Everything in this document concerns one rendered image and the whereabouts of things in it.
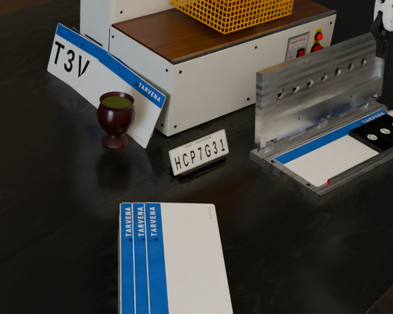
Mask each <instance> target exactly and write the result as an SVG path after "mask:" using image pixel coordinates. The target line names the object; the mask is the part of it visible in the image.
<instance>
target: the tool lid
mask: <svg viewBox="0 0 393 314"><path fill-rule="evenodd" d="M363 58H364V63H363V64H362V65H361V60H362V59H363ZM350 63H351V68H350V70H348V66H349V64H350ZM384 64H385V59H382V58H378V57H376V40H375V37H374V36H373V34H372V33H371V32H368V33H366V34H363V35H361V36H357V37H354V38H352V39H349V40H345V41H343V42H340V43H338V44H334V45H331V46H329V47H326V48H323V49H320V50H317V51H315V52H312V53H309V54H306V55H303V56H300V57H297V58H295V59H292V60H289V61H286V62H283V63H281V64H278V65H274V66H272V67H269V68H267V69H263V70H260V71H258V72H256V109H255V146H256V147H258V148H263V147H265V146H266V142H267V141H270V140H274V141H279V140H282V139H283V138H286V137H288V139H287V140H286V141H289V140H292V139H293V138H295V137H298V136H300V135H303V134H305V133H306V129H307V128H309V127H310V126H313V125H315V124H318V123H320V122H321V118H323V117H328V118H332V117H334V116H336V115H338V114H341V116H339V118H341V117H343V116H346V115H348V114H350V113H352V112H354V111H356V110H357V106H359V105H362V104H363V103H366V102H368V101H369V97H372V96H373V97H380V96H381V95H382V83H383V76H384ZM337 68H338V69H339V70H338V73H337V75H335V71H336V69H337ZM323 73H325V77H324V79H323V80H322V81H321V77H322V74H323ZM310 78H311V83H310V85H309V86H307V82H308V80H309V79H310ZM295 84H297V87H296V90H295V91H294V92H293V86H294V85H295ZM280 90H282V94H281V96H280V97H279V98H278V92H279V91H280Z"/></svg>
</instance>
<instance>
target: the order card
mask: <svg viewBox="0 0 393 314"><path fill-rule="evenodd" d="M227 153H229V149H228V143H227V140H226V134H225V130H220V131H218V132H215V133H212V134H210V135H208V136H205V137H203V138H200V139H198V140H195V141H193V142H190V143H187V144H185V145H183V146H180V147H178V148H175V149H173V150H170V151H169V155H170V161H171V164H172V169H173V175H174V176H176V175H178V174H180V173H183V172H185V171H188V170H189V169H192V168H194V167H197V166H199V165H201V164H203V163H206V162H208V161H211V160H213V159H215V158H218V157H220V156H223V155H225V154H227Z"/></svg>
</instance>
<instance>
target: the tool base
mask: <svg viewBox="0 0 393 314"><path fill-rule="evenodd" d="M378 99H379V97H375V98H372V97H369V101H368V102H366V103H363V104H362V105H359V106H357V110H356V111H354V112H352V113H350V114H348V115H346V116H343V117H341V118H339V116H341V114H338V115H336V116H334V117H332V118H321V122H320V123H318V124H315V125H313V126H310V127H309V128H307V129H306V133H305V134H303V135H300V136H298V137H295V138H293V139H292V140H289V141H286V140H287V139H288V137H286V138H283V139H282V140H279V141H267V142H266V146H265V147H263V148H257V149H255V150H252V151H250V159H251V160H252V161H254V162H255V163H257V164H258V165H260V166H261V167H263V168H264V169H266V170H267V171H269V172H270V173H272V174H273V175H275V176H276V177H278V178H279V179H281V180H283V181H284V182H286V183H287V184H289V185H290V186H292V187H293V188H294V189H296V190H298V191H299V192H301V193H302V194H304V195H305V196H307V197H308V198H310V199H311V200H313V201H314V202H316V203H317V204H321V203H322V202H324V201H327V200H328V199H331V198H332V197H334V196H336V195H338V194H340V193H342V192H343V191H345V190H347V189H349V188H351V187H353V186H355V185H357V184H359V183H360V182H362V181H364V180H366V179H368V178H370V177H371V176H373V175H375V174H377V173H380V172H381V171H383V170H385V169H387V168H389V167H390V166H392V165H393V152H391V153H390V154H388V155H386V156H384V157H382V158H380V159H378V160H376V161H374V162H372V163H370V164H369V165H367V166H365V167H363V168H361V169H358V170H357V171H355V172H353V173H351V174H349V175H347V176H345V177H343V178H341V179H339V180H337V181H335V182H333V183H331V184H328V183H325V184H323V185H322V186H320V187H316V186H314V185H313V184H311V183H310V182H308V181H306V180H305V179H303V178H302V177H300V176H299V175H297V174H296V173H294V172H292V171H291V170H290V169H288V168H287V167H285V166H283V165H282V164H280V163H279V162H277V161H276V160H274V158H275V157H277V156H279V155H281V154H283V153H286V152H288V151H290V150H293V149H295V148H297V147H299V146H301V145H303V144H306V143H308V142H310V141H313V140H315V139H316V138H319V137H321V136H323V135H326V134H328V133H330V132H332V131H334V130H337V129H339V128H341V127H343V126H346V125H348V124H350V123H352V122H354V121H356V120H359V119H361V118H363V117H366V116H368V115H370V114H371V113H374V112H376V111H378V110H381V109H383V110H385V111H387V112H391V111H393V110H391V109H390V110H388V108H387V107H386V105H384V104H380V103H378V102H376V100H378ZM271 160H273V161H274V163H272V162H271ZM306 184H310V186H307V185H306Z"/></svg>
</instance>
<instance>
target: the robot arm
mask: <svg viewBox="0 0 393 314"><path fill-rule="evenodd" d="M383 26H384V28H383ZM369 30H370V32H371V33H372V34H373V36H374V37H375V40H376V57H378V58H382V59H387V58H388V51H389V42H387V40H388V37H389V34H390V31H393V0H376V3H375V8H374V22H373V24H372V26H371V27H370V29H369ZM382 31H385V34H384V36H383V35H382V33H381V32H382Z"/></svg>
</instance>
